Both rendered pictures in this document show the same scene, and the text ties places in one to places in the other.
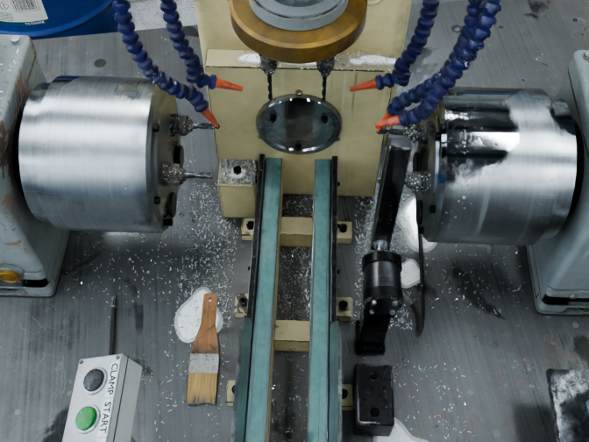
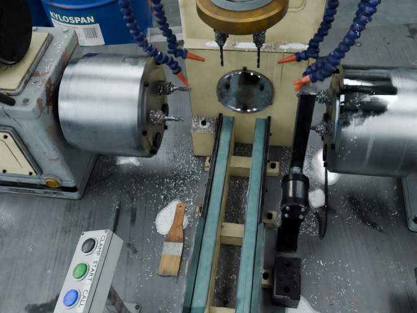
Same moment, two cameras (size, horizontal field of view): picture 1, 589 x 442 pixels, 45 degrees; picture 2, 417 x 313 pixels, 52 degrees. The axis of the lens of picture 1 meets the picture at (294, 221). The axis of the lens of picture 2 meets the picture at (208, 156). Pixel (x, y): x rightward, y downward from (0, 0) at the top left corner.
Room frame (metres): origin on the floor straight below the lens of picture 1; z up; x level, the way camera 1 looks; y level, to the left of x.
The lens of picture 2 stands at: (0.00, -0.05, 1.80)
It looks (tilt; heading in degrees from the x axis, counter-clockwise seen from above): 52 degrees down; 11
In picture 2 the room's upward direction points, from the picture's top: 6 degrees counter-clockwise
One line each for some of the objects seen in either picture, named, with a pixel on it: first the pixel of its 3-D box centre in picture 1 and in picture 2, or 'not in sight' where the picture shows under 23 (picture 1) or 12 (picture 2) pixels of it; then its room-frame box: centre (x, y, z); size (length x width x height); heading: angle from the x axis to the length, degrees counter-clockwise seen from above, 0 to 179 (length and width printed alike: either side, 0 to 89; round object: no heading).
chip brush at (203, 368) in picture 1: (205, 346); (174, 238); (0.48, 0.15, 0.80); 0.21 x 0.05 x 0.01; 179
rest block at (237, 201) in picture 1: (239, 188); (205, 136); (0.78, 0.10, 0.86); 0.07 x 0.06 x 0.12; 88
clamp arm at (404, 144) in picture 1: (388, 200); (300, 136); (0.57, -0.13, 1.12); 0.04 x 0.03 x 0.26; 178
